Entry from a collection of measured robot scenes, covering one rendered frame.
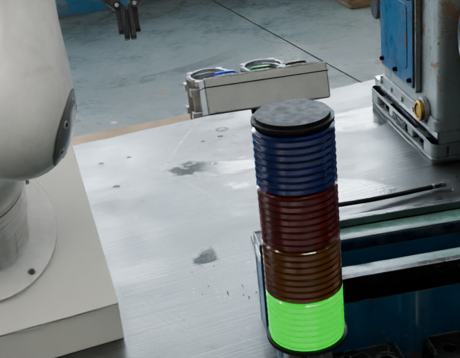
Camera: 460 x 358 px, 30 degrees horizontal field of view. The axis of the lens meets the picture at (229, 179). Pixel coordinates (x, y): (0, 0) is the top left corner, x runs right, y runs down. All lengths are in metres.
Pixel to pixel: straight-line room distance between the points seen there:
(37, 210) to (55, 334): 0.16
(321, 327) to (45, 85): 0.30
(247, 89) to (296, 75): 0.07
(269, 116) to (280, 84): 0.57
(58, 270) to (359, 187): 0.57
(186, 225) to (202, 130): 0.41
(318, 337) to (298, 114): 0.17
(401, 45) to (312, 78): 0.42
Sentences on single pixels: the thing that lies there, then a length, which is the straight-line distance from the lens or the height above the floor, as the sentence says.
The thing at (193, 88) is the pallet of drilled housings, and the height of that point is 0.31.
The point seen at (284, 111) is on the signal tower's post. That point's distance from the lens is 0.62.
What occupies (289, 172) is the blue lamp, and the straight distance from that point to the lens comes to 0.61.
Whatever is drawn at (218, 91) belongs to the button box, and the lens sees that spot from 1.17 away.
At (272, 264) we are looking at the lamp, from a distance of 0.65.
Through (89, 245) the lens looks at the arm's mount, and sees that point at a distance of 1.13.
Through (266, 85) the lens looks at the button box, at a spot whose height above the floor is 1.06.
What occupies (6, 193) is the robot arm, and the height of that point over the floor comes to 1.08.
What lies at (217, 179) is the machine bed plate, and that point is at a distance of 1.53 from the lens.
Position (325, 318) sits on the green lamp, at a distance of 0.67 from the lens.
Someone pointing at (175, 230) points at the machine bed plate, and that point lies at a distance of 1.38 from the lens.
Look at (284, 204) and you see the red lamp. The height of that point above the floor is 1.16.
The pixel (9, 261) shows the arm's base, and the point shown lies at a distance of 1.10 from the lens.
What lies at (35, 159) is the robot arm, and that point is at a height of 1.16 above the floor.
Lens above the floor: 1.44
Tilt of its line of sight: 25 degrees down
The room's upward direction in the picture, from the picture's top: 6 degrees counter-clockwise
